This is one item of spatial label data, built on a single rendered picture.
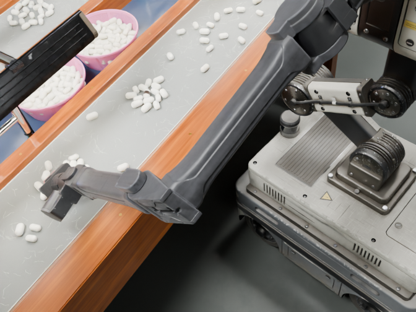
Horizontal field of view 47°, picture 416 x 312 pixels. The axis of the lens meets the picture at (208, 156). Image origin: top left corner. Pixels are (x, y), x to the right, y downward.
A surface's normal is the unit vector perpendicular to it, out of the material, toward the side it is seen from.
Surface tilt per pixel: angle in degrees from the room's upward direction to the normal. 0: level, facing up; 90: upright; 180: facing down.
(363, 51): 0
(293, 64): 59
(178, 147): 0
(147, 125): 0
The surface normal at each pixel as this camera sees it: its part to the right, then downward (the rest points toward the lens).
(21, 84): 0.63, 0.01
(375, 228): -0.10, -0.60
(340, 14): 0.41, 0.21
